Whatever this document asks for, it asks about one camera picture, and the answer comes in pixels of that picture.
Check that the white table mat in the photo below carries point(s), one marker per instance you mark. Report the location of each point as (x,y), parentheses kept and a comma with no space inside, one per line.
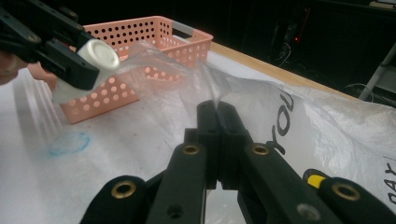
(37,174)

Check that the wooden table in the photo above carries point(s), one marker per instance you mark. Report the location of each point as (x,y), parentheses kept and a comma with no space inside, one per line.
(264,67)

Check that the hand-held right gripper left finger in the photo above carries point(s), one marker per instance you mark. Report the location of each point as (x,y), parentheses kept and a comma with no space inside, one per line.
(211,133)

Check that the white-framed desk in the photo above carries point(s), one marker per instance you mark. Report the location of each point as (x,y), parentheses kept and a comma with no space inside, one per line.
(376,74)

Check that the pink perforated plastic basket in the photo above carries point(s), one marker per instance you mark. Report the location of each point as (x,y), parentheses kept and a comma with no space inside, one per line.
(77,115)

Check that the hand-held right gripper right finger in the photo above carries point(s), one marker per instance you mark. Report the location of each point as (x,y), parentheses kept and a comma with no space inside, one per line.
(232,133)

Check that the clear printed plastic bag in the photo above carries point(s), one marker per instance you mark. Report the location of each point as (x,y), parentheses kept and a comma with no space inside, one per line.
(327,130)

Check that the small white bottle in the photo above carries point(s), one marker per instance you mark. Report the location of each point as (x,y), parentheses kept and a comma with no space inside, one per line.
(99,54)

